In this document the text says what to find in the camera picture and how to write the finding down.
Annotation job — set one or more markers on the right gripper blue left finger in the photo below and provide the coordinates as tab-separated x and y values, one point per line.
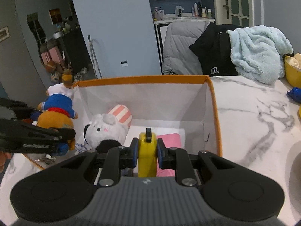
116	159

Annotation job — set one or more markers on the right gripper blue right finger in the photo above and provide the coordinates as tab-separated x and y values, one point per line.
178	160

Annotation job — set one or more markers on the yellow toy canister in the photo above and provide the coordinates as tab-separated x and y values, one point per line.
147	154

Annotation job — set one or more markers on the white pink striped plush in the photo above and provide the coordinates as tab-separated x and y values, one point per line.
109	130

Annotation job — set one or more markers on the duck plush blue outfit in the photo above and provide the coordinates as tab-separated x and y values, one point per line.
56	111

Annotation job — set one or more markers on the orange cardboard box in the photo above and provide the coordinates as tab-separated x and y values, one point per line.
185	105

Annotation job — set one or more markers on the grey quilted jacket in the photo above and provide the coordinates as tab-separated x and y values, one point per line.
178	59

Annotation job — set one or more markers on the black jacket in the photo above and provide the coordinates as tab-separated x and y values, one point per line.
213	49

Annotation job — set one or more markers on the light blue fleece towel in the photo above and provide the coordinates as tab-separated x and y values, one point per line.
257	52

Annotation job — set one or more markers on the blue wrapped snack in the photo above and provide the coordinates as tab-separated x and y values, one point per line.
295	94

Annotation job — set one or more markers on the yellow bowl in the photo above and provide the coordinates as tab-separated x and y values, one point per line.
293	70

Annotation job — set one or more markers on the white glass panel door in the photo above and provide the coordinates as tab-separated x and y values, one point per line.
236	12

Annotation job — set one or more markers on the broom with grey handle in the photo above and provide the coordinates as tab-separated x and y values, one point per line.
94	61

